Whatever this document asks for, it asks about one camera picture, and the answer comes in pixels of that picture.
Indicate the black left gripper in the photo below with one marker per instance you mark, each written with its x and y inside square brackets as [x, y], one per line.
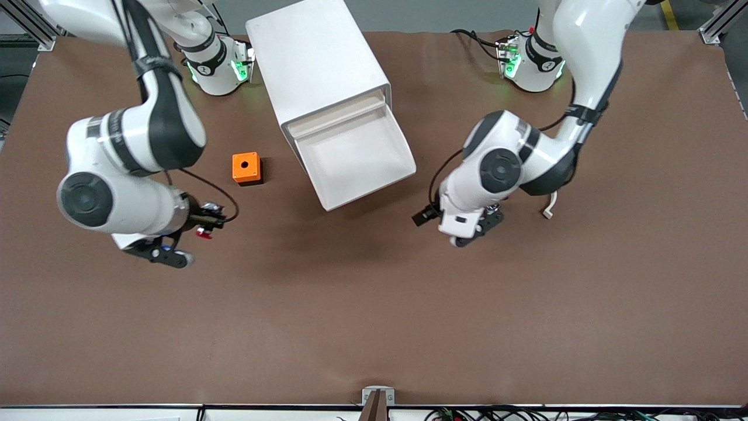
[425, 215]

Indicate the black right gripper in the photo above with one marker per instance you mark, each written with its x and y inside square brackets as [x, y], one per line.
[199, 220]

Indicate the red mushroom push button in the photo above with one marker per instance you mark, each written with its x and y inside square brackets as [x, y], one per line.
[203, 233]

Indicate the white plastic drawer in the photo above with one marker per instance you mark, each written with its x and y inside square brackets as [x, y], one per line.
[356, 158]
[336, 117]

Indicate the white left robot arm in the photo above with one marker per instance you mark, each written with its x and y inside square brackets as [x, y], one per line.
[584, 47]

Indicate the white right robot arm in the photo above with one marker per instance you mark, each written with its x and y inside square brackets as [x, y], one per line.
[134, 123]

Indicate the white drawer cabinet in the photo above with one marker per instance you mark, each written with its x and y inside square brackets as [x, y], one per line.
[310, 52]

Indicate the white curved plastic arc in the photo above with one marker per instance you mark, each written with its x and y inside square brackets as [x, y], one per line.
[550, 206]

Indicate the orange button enclosure box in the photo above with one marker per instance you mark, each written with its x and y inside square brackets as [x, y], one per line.
[245, 166]

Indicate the silver metal bracket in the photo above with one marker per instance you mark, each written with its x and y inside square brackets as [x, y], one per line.
[368, 394]

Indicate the brown post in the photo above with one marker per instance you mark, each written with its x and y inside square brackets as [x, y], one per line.
[375, 409]

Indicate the white table edge rail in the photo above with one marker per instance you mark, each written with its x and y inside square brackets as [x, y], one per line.
[117, 413]

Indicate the aluminium frame profile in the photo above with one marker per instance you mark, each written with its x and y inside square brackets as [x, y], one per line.
[721, 23]
[26, 23]

